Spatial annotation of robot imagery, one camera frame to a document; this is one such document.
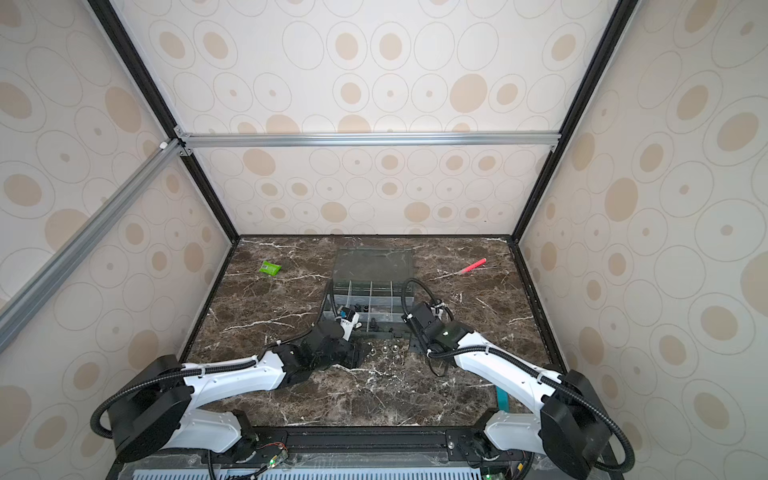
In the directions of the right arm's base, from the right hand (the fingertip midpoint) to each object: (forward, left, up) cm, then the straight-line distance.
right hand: (421, 339), depth 85 cm
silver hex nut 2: (0, +7, -6) cm, 10 cm away
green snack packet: (+31, +52, -4) cm, 61 cm away
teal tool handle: (-14, -21, -7) cm, 27 cm away
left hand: (-2, +14, +2) cm, 14 cm away
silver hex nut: (0, +10, -6) cm, 12 cm away
